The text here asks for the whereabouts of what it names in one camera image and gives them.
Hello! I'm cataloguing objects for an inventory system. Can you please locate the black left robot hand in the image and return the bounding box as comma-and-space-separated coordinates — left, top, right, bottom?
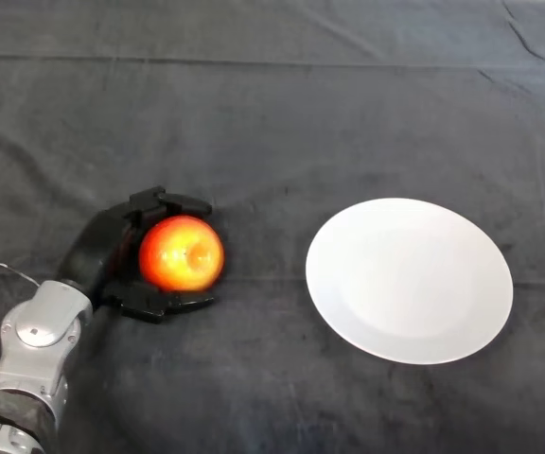
54, 186, 217, 326

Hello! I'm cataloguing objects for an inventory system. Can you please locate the red yellow apple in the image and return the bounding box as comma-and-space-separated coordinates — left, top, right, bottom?
138, 215, 226, 293

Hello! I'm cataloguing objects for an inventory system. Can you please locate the white round plate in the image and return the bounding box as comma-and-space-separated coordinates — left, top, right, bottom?
305, 197, 515, 366

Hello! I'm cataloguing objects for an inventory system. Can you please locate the black cloth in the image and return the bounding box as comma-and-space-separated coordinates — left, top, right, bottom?
0, 0, 545, 454

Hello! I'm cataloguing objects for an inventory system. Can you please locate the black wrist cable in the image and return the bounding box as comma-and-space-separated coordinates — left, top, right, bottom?
0, 259, 42, 288

